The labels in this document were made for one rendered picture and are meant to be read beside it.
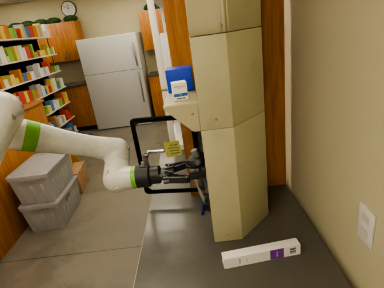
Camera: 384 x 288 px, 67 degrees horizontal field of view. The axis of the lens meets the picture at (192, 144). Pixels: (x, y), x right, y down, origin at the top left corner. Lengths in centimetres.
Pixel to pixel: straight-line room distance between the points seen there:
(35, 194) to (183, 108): 247
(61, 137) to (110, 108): 503
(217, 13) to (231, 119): 33
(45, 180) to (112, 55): 345
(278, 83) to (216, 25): 53
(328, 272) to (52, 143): 106
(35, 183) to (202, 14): 256
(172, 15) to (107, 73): 483
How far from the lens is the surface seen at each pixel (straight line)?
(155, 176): 117
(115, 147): 124
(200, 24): 94
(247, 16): 104
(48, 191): 318
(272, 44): 135
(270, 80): 137
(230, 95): 96
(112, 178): 119
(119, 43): 596
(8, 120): 101
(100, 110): 627
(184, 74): 115
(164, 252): 122
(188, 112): 97
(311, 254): 119
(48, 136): 118
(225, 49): 94
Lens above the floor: 174
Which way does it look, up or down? 21 degrees down
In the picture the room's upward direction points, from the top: 8 degrees counter-clockwise
